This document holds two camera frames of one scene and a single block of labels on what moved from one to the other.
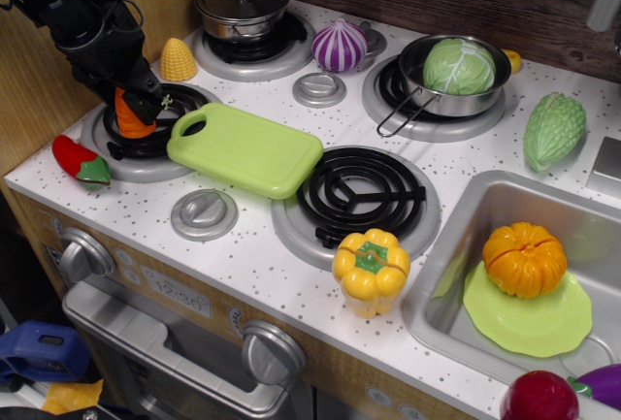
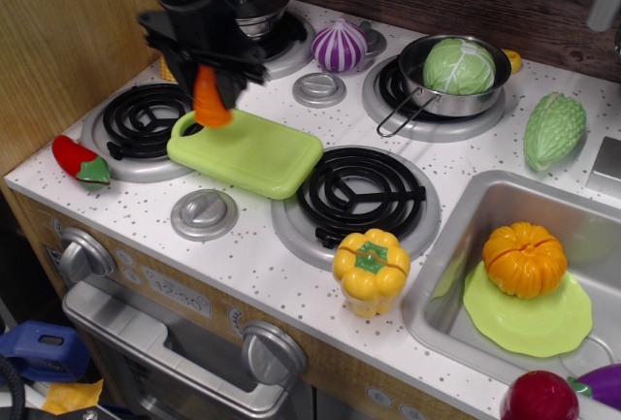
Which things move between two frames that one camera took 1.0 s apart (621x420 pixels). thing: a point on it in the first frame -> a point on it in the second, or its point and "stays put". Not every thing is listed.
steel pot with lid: [242, 6] stays put
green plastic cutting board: [245, 149] stays put
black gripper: [109, 56] -> [203, 23]
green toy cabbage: [459, 66] stays put
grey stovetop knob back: [376, 40] stays put
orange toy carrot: [132, 125] -> [211, 107]
